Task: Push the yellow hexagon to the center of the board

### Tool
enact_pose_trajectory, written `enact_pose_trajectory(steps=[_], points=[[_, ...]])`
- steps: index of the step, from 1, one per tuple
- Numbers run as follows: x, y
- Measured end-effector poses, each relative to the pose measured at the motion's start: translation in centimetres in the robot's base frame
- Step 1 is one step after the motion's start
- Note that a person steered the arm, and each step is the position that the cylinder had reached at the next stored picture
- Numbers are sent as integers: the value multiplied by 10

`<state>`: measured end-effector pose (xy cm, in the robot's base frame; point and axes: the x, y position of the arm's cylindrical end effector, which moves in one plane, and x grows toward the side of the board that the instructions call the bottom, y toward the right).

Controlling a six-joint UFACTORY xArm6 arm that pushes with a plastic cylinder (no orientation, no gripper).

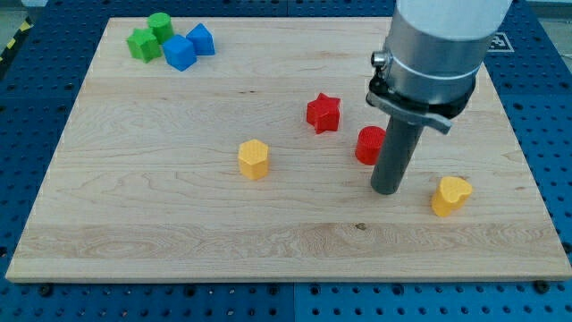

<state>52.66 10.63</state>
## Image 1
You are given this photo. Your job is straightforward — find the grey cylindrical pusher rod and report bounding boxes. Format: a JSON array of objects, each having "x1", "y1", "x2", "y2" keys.
[{"x1": 370, "y1": 116, "x2": 423, "y2": 195}]

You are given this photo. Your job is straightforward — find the blue cube block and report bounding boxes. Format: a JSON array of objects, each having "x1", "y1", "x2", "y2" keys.
[{"x1": 162, "y1": 35, "x2": 198, "y2": 72}]

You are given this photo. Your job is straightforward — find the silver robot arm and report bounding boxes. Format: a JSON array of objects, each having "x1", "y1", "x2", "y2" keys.
[{"x1": 366, "y1": 0, "x2": 511, "y2": 134}]

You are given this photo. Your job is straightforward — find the red star block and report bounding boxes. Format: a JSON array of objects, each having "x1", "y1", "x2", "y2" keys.
[{"x1": 306, "y1": 93, "x2": 341, "y2": 134}]

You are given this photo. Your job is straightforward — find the wooden board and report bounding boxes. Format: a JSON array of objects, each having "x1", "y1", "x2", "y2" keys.
[{"x1": 6, "y1": 18, "x2": 571, "y2": 284}]

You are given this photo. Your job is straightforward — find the white fiducial marker tag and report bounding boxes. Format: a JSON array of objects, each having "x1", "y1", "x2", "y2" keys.
[{"x1": 487, "y1": 31, "x2": 514, "y2": 53}]

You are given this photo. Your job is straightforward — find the green cylinder block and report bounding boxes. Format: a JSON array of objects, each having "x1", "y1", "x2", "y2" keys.
[{"x1": 147, "y1": 12, "x2": 174, "y2": 45}]

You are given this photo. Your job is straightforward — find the yellow hexagon block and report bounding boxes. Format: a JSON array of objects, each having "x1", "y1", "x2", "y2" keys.
[{"x1": 238, "y1": 139, "x2": 269, "y2": 181}]

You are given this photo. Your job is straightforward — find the blue triangular block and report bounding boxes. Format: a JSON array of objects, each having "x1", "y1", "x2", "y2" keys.
[{"x1": 186, "y1": 23, "x2": 215, "y2": 55}]

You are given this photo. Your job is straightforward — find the yellow heart block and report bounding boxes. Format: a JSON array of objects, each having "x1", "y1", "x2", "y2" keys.
[{"x1": 431, "y1": 176, "x2": 473, "y2": 217}]

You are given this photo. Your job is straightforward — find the red cylinder block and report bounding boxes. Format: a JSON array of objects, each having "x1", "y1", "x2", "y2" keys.
[{"x1": 355, "y1": 126, "x2": 386, "y2": 165}]

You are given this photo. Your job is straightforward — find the green star block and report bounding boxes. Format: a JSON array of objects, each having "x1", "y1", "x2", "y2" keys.
[{"x1": 126, "y1": 29, "x2": 162, "y2": 63}]

